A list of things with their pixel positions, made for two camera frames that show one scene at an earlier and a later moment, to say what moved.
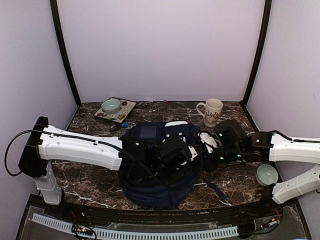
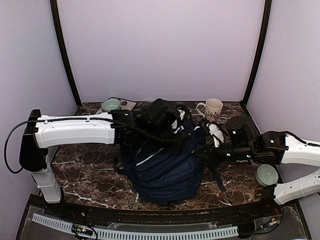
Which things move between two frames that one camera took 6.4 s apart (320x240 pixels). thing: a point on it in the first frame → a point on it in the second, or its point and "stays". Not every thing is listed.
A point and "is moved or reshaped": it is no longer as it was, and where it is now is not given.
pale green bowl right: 266,175 stays
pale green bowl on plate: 111,106 stays
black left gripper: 170,179 → 176,147
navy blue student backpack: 141,194 is moved or reshaped
